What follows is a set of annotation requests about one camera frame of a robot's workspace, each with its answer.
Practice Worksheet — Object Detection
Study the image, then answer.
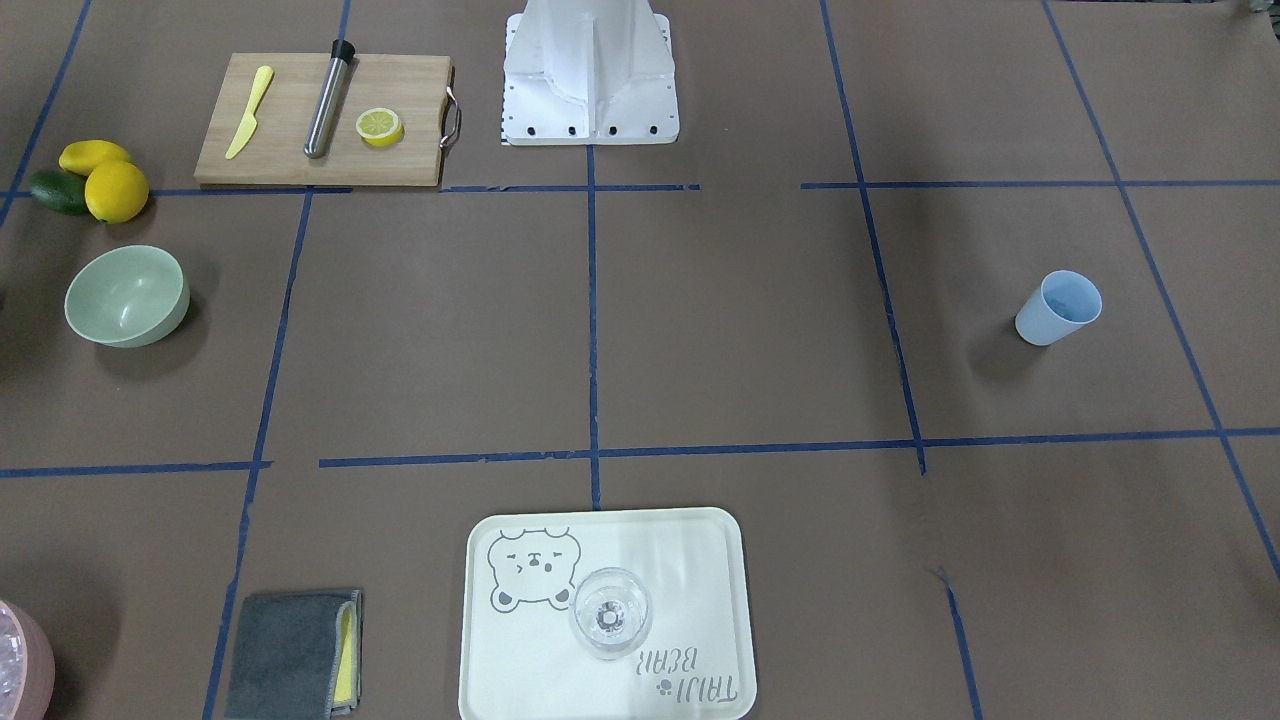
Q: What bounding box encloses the clear wine glass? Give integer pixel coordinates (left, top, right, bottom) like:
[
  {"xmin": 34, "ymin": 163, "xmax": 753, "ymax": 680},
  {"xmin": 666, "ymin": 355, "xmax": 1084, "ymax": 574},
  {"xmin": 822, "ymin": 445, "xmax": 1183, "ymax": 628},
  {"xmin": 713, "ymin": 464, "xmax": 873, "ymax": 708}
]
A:
[{"xmin": 571, "ymin": 568, "xmax": 654, "ymax": 661}]

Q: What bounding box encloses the white bear tray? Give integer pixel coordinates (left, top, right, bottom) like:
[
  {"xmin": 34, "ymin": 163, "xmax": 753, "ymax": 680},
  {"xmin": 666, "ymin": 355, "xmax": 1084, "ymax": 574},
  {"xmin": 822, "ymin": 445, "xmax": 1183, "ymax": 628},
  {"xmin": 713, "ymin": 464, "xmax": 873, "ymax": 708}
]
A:
[{"xmin": 458, "ymin": 507, "xmax": 758, "ymax": 719}]

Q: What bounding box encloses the wooden cutting board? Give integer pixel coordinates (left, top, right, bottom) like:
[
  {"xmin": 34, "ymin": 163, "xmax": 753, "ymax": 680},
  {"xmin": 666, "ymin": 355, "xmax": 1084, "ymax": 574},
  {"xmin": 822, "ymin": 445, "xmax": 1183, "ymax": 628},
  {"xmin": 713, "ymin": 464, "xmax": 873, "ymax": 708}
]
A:
[{"xmin": 195, "ymin": 53, "xmax": 454, "ymax": 187}]

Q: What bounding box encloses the steel muddler black tip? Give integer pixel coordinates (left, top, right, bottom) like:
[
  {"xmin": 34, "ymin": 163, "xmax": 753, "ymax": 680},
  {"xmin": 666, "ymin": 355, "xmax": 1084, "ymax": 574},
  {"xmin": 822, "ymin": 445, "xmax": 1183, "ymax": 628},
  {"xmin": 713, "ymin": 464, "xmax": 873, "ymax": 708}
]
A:
[{"xmin": 303, "ymin": 38, "xmax": 356, "ymax": 159}]

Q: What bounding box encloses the yellow lemon round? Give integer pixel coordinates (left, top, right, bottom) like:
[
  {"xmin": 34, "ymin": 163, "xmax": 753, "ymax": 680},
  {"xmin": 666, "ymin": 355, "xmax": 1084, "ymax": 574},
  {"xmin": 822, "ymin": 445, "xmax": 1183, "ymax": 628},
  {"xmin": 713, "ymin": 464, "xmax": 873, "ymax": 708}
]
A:
[{"xmin": 84, "ymin": 160, "xmax": 150, "ymax": 224}]

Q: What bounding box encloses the green lime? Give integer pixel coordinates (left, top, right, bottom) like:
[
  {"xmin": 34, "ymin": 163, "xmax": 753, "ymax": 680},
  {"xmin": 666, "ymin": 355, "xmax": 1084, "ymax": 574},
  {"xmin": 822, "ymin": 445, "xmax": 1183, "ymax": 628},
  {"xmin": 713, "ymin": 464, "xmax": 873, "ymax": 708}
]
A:
[{"xmin": 28, "ymin": 169, "xmax": 90, "ymax": 217}]

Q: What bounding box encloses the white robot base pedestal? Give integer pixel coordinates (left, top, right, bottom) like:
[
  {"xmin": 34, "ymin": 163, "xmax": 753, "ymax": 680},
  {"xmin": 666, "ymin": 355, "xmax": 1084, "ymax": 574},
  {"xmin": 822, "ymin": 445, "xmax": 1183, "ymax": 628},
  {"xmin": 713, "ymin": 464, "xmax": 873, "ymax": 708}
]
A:
[{"xmin": 500, "ymin": 1, "xmax": 681, "ymax": 147}]

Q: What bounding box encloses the light blue cup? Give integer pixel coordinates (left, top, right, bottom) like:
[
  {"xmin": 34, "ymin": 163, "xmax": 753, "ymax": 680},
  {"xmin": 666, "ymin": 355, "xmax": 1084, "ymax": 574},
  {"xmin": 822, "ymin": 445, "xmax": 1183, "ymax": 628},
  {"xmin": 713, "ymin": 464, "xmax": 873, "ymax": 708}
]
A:
[{"xmin": 1014, "ymin": 270, "xmax": 1103, "ymax": 347}]

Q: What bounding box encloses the yellow lemon elongated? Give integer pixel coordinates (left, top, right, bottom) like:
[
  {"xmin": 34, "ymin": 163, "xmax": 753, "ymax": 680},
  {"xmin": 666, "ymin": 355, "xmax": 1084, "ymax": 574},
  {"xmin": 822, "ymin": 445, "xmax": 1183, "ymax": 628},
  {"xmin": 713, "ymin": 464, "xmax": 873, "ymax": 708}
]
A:
[{"xmin": 58, "ymin": 138, "xmax": 132, "ymax": 177}]

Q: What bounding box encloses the grey yellow folded cloth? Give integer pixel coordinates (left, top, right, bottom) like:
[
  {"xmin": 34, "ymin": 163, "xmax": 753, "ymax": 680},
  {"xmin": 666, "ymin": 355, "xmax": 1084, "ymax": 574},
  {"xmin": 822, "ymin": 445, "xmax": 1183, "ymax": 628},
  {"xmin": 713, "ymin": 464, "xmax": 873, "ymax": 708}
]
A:
[{"xmin": 224, "ymin": 588, "xmax": 364, "ymax": 719}]

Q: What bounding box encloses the half lemon slice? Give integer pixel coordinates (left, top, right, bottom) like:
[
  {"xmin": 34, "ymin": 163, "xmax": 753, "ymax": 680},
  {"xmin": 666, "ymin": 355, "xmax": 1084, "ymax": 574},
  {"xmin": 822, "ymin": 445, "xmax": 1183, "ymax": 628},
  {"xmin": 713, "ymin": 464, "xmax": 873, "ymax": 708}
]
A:
[{"xmin": 355, "ymin": 108, "xmax": 404, "ymax": 149}]

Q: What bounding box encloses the green bowl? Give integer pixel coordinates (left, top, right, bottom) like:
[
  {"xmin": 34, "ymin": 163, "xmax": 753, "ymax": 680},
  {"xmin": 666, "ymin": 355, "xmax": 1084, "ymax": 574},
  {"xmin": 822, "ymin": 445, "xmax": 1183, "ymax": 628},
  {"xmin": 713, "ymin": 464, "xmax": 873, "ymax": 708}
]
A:
[{"xmin": 63, "ymin": 245, "xmax": 191, "ymax": 348}]

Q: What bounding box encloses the pink bowl with ice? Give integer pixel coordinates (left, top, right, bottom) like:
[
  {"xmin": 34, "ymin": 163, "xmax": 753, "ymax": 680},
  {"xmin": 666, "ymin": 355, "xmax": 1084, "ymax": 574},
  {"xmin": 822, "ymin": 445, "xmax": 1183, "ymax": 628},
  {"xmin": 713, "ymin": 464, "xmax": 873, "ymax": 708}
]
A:
[{"xmin": 1, "ymin": 601, "xmax": 56, "ymax": 719}]

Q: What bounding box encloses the yellow plastic knife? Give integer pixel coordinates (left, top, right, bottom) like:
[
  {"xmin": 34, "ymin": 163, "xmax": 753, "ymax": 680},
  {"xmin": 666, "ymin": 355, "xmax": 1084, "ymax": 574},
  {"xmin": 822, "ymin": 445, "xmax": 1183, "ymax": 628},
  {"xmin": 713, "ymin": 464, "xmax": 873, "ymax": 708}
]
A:
[{"xmin": 224, "ymin": 65, "xmax": 275, "ymax": 160}]

